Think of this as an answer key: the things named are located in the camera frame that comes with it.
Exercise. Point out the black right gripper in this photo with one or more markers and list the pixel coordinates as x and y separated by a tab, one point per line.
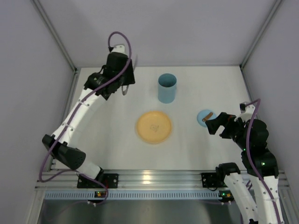
224	125

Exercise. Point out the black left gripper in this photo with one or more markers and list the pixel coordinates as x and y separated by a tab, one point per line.
128	76

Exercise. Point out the light blue lid with strap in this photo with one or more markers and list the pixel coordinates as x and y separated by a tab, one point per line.
204	116

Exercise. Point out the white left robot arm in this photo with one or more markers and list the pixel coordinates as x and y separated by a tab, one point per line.
62	144

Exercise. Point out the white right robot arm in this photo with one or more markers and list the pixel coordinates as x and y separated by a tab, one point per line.
250	135

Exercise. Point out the light blue cylindrical container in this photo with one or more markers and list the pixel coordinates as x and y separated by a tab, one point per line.
167	86

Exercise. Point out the beige round plate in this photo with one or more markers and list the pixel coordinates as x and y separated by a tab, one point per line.
154	127

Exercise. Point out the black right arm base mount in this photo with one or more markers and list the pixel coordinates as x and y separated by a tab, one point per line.
210	180

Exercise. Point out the perforated cable duct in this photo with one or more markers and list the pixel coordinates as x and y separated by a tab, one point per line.
133	195

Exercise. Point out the aluminium frame post left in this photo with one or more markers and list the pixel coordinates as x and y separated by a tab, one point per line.
46	20

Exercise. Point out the aluminium frame post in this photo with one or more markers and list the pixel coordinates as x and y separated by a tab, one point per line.
261	31
46	20

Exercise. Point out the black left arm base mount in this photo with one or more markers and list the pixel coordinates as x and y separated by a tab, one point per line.
109	180

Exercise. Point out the aluminium front rail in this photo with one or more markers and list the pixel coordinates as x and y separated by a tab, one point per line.
135	179

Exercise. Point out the aluminium frame post right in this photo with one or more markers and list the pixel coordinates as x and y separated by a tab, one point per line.
261	31

